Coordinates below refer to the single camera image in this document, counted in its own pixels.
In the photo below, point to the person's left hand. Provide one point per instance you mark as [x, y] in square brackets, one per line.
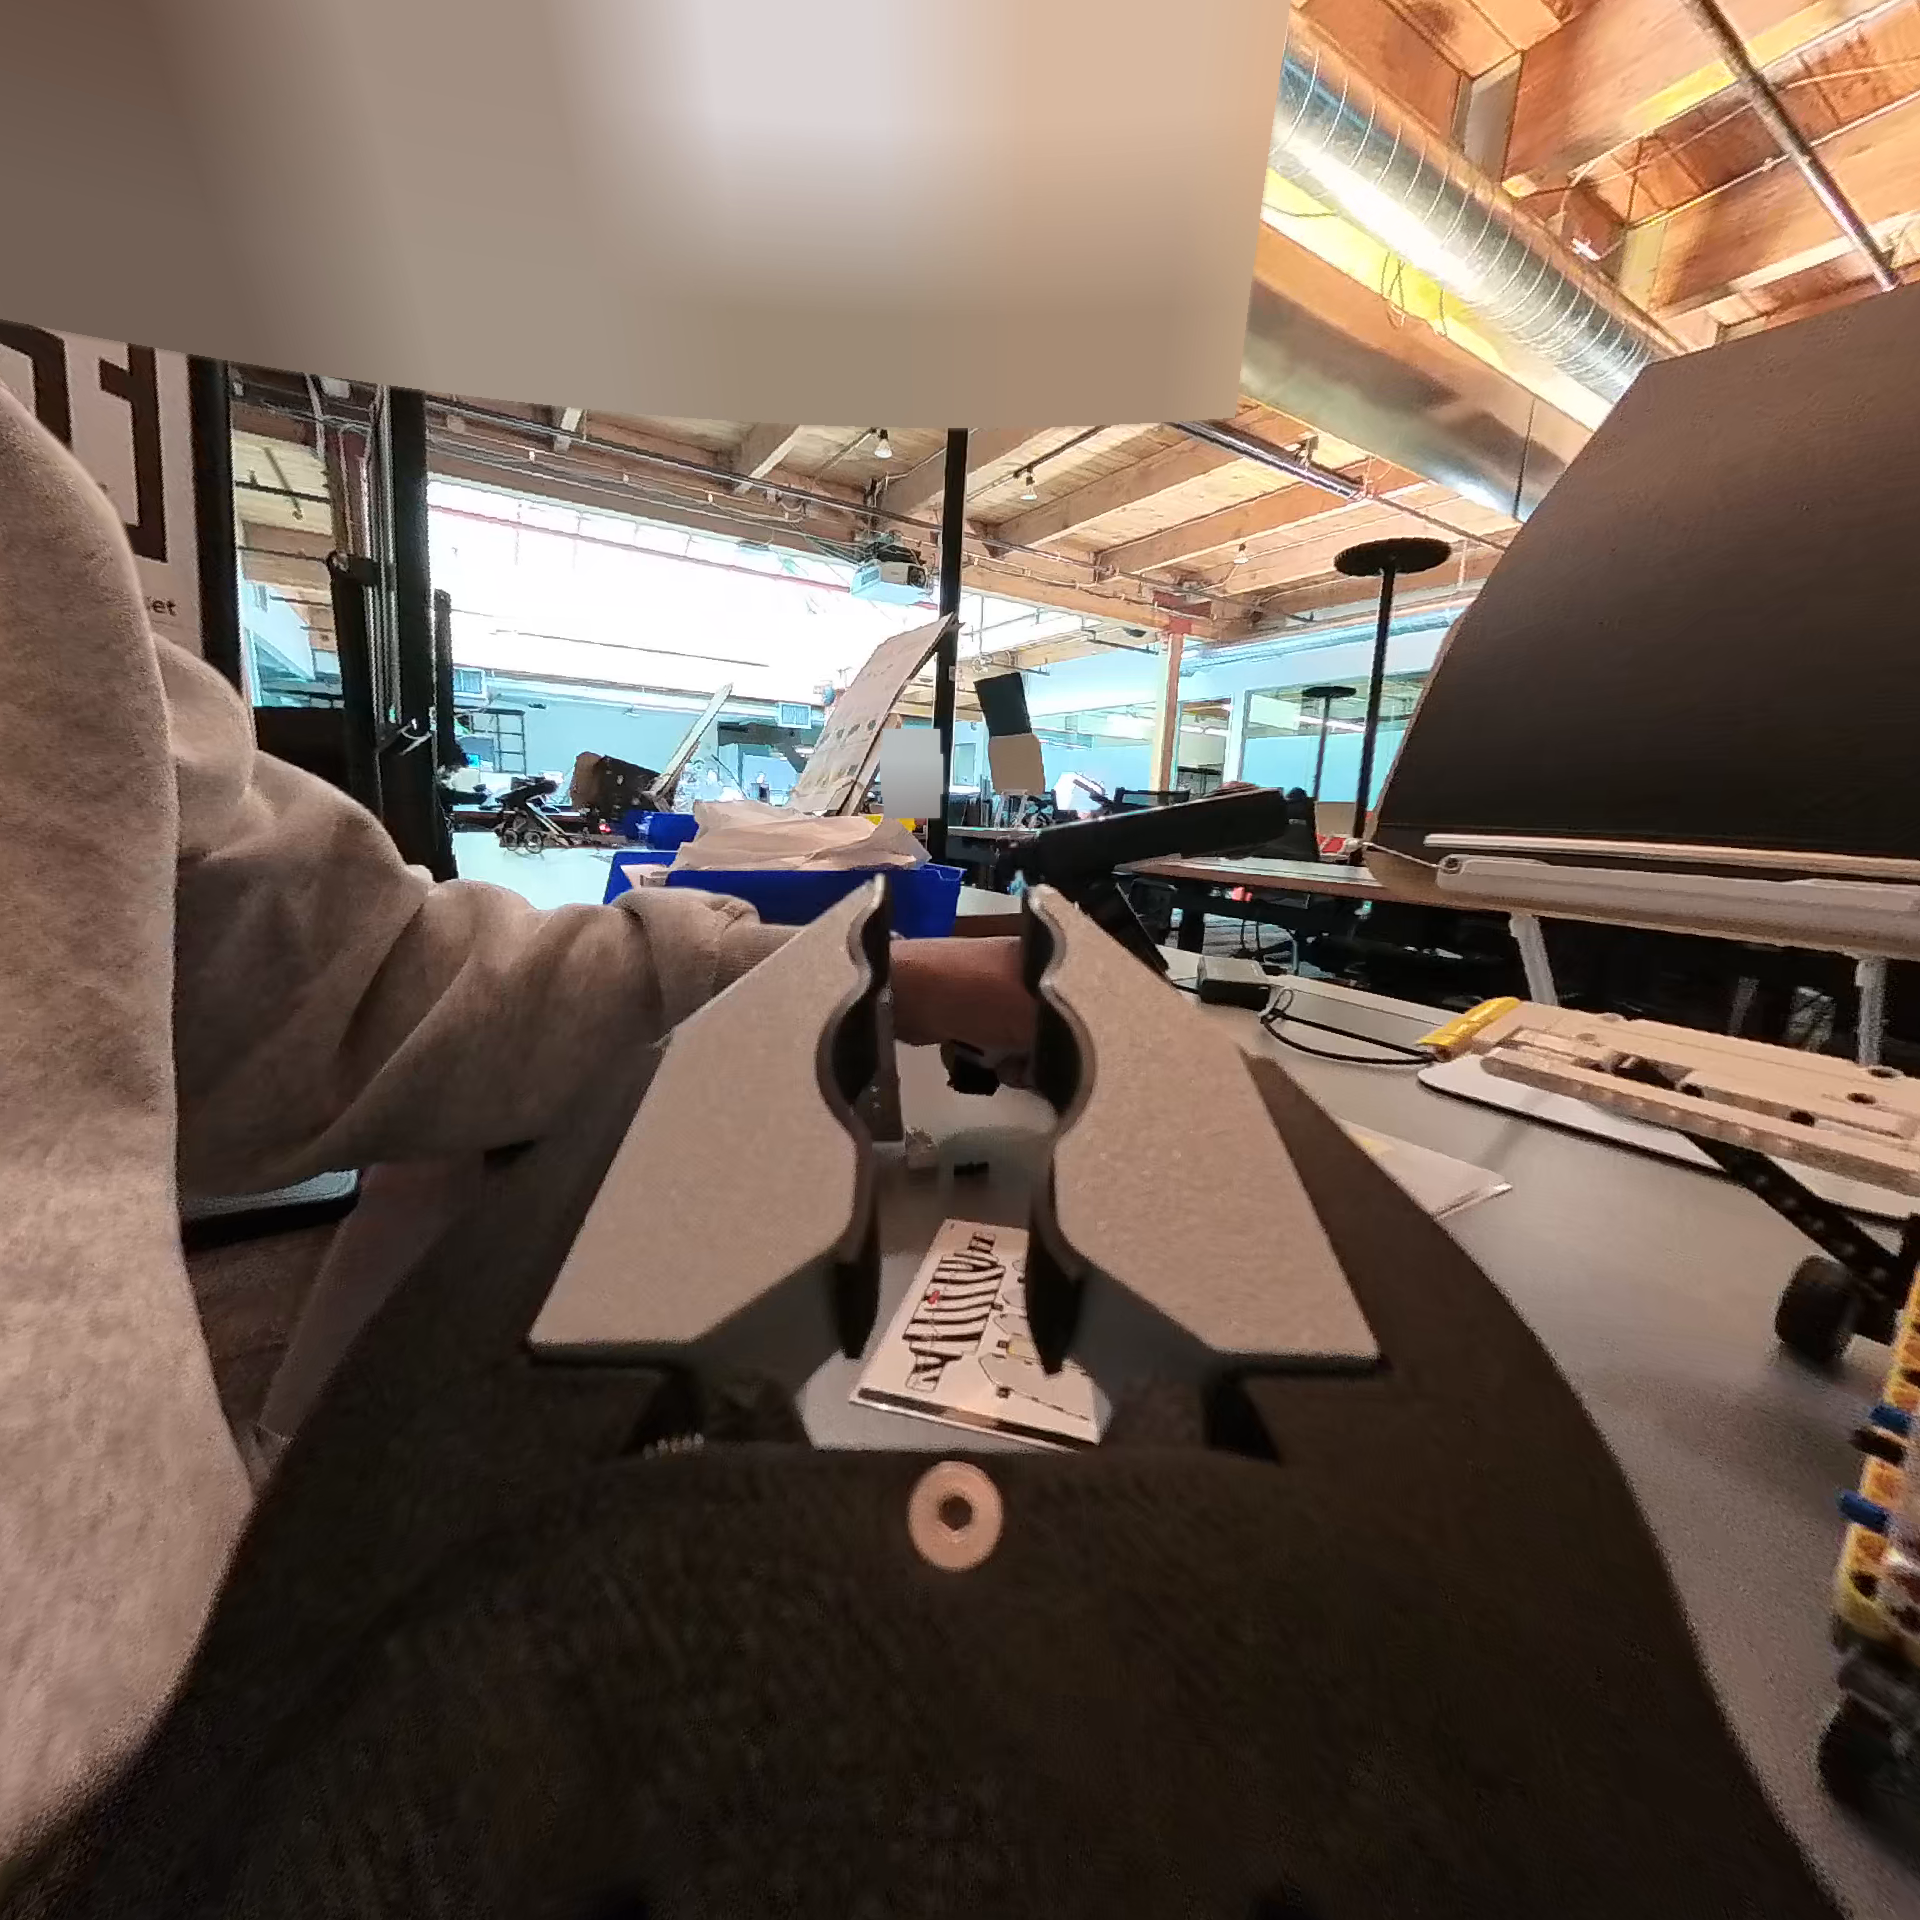
[960, 1006]

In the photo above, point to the white wall sign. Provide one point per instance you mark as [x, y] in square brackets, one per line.
[91, 496]

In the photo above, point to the white ceiling projector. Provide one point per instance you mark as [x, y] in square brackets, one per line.
[896, 570]

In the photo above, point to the silver ventilation duct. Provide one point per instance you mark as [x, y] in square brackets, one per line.
[1468, 256]

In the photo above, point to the black metal post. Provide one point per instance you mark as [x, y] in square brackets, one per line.
[954, 599]

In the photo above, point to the dark power adapter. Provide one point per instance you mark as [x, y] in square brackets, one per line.
[1234, 981]

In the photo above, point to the grey sweatshirt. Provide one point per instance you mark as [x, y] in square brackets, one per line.
[91, 1049]

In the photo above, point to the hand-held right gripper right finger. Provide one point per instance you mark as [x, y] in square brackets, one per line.
[1200, 1199]

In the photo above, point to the person's left forearm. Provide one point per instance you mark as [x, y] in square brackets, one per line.
[495, 990]

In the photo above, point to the zebra striped lego vehicle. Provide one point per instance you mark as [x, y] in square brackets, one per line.
[1695, 1080]

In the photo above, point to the white display board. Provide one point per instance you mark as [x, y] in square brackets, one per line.
[863, 719]

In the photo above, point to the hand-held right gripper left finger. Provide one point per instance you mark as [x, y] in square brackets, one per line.
[705, 1199]

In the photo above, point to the black desk divider panel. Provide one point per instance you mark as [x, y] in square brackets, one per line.
[1679, 599]

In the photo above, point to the black floor lamp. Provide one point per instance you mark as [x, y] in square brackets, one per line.
[1391, 557]

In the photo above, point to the blue storage bin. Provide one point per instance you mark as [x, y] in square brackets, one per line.
[808, 893]

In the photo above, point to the zebra print sticker sheet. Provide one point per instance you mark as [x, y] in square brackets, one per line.
[960, 1320]

